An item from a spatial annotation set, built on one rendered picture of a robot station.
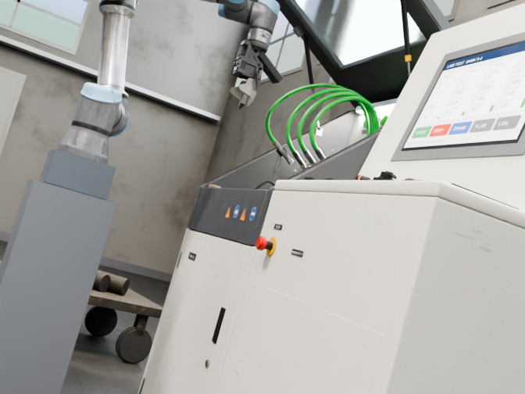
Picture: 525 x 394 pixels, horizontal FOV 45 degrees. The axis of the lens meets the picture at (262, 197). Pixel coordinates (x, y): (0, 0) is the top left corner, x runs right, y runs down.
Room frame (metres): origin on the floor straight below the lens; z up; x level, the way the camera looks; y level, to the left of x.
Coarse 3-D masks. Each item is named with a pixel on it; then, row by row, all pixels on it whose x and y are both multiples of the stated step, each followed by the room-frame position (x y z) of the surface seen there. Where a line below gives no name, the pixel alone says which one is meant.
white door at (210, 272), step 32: (192, 256) 2.18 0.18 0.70; (224, 256) 1.90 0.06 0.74; (192, 288) 2.09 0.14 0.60; (224, 288) 1.83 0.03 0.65; (192, 320) 2.01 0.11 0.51; (224, 320) 1.77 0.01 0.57; (160, 352) 2.23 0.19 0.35; (192, 352) 1.94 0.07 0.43; (160, 384) 2.13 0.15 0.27; (192, 384) 1.86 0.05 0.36
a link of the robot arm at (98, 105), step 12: (84, 84) 1.85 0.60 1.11; (96, 84) 1.83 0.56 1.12; (84, 96) 1.82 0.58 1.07; (96, 96) 1.82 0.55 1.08; (108, 96) 1.83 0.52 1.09; (120, 96) 1.87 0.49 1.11; (84, 108) 1.82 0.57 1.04; (96, 108) 1.82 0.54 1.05; (108, 108) 1.83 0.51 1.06; (120, 108) 1.93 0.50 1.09; (84, 120) 1.82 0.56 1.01; (96, 120) 1.82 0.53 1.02; (108, 120) 1.84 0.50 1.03
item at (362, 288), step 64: (384, 128) 1.79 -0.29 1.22; (320, 192) 1.44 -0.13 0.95; (512, 192) 1.21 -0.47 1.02; (256, 256) 1.68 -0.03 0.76; (320, 256) 1.36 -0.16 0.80; (384, 256) 1.14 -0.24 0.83; (448, 256) 1.07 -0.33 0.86; (512, 256) 1.12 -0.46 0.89; (256, 320) 1.57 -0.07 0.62; (320, 320) 1.29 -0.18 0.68; (384, 320) 1.10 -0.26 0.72; (448, 320) 1.08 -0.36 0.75; (512, 320) 1.13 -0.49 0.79; (256, 384) 1.48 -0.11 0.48; (320, 384) 1.23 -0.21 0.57; (384, 384) 1.06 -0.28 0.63; (448, 384) 1.09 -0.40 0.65; (512, 384) 1.15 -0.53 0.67
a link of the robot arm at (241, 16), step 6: (222, 6) 1.97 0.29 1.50; (246, 6) 1.94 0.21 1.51; (252, 6) 1.97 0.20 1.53; (222, 12) 1.98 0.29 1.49; (228, 12) 1.96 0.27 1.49; (234, 12) 1.93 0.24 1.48; (240, 12) 1.94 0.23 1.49; (246, 12) 1.97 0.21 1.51; (228, 18) 2.00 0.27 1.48; (234, 18) 1.99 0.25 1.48; (240, 18) 1.99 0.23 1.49; (246, 18) 1.98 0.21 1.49
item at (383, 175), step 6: (384, 174) 1.40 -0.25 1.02; (390, 174) 1.39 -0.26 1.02; (360, 180) 1.46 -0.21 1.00; (366, 180) 1.45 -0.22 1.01; (372, 180) 1.45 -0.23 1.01; (378, 180) 1.40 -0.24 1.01; (384, 180) 1.38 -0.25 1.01; (390, 180) 1.36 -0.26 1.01; (402, 180) 1.27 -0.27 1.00; (408, 180) 1.34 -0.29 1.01; (414, 180) 1.30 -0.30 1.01; (420, 180) 1.29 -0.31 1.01
